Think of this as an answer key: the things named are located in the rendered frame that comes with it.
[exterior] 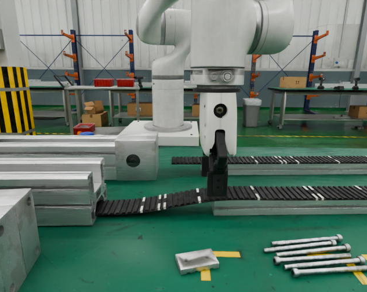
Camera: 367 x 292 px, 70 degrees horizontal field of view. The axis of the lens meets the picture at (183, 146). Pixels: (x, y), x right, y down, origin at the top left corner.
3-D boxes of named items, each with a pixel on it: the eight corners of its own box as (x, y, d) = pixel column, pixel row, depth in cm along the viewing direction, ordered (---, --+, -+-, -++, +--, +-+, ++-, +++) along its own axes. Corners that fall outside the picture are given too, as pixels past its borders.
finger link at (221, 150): (229, 136, 35) (226, 172, 37) (220, 119, 42) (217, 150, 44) (220, 136, 35) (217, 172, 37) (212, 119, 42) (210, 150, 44)
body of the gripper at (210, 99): (249, 83, 37) (243, 159, 40) (233, 81, 47) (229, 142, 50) (195, 83, 37) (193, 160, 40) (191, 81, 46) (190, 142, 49)
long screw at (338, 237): (337, 238, 39) (338, 232, 39) (342, 243, 38) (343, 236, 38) (269, 244, 38) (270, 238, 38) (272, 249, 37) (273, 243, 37)
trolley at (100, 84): (142, 142, 409) (139, 75, 382) (143, 152, 356) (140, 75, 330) (71, 145, 390) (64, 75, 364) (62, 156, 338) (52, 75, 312)
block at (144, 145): (159, 163, 73) (158, 129, 70) (156, 180, 61) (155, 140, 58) (126, 163, 72) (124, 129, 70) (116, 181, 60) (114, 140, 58)
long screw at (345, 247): (345, 248, 37) (346, 241, 37) (351, 252, 36) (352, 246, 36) (274, 255, 36) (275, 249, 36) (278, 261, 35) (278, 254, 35)
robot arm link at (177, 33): (150, 78, 104) (148, 11, 97) (196, 78, 107) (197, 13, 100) (152, 79, 92) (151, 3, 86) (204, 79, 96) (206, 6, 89)
